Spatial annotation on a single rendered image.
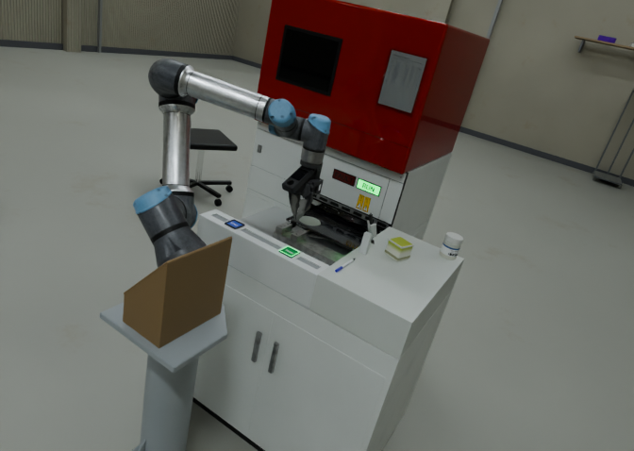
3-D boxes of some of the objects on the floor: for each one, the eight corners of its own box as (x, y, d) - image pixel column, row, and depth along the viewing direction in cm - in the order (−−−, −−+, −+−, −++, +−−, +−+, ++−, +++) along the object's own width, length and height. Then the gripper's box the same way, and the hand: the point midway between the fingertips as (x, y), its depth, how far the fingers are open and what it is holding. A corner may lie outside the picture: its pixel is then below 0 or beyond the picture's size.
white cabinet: (250, 332, 271) (275, 206, 239) (399, 425, 231) (453, 288, 199) (163, 393, 218) (180, 241, 186) (338, 527, 178) (396, 362, 146)
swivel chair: (194, 174, 477) (207, 68, 436) (246, 197, 452) (265, 87, 410) (141, 187, 420) (150, 67, 379) (198, 214, 395) (213, 89, 353)
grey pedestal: (110, 626, 137) (124, 425, 105) (26, 526, 156) (17, 332, 124) (227, 498, 179) (262, 328, 147) (151, 433, 198) (167, 269, 166)
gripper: (329, 163, 157) (316, 220, 165) (308, 155, 160) (295, 210, 169) (316, 167, 150) (303, 225, 158) (293, 158, 153) (282, 216, 162)
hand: (295, 216), depth 160 cm, fingers closed
